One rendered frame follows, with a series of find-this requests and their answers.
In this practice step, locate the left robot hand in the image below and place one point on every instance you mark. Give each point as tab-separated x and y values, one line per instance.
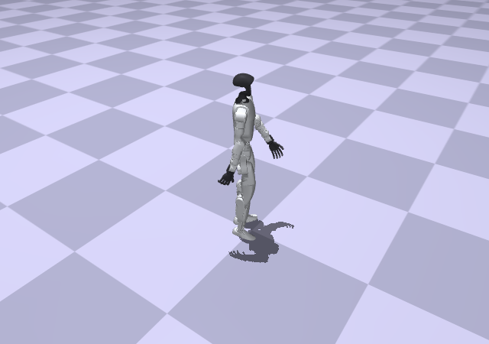
274	146

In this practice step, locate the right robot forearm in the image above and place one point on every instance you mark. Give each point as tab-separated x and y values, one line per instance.
236	153

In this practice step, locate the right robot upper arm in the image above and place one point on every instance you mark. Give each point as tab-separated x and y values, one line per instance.
240	120

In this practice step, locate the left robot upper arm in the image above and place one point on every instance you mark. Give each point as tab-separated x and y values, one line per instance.
257	119

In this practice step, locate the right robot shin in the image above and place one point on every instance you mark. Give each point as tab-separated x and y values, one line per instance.
242	212

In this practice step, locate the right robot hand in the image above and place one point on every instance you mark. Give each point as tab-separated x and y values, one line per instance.
227	177

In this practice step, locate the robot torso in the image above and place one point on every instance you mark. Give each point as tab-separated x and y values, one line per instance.
249	125

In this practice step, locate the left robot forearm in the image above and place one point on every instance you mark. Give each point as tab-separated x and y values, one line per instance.
263	131

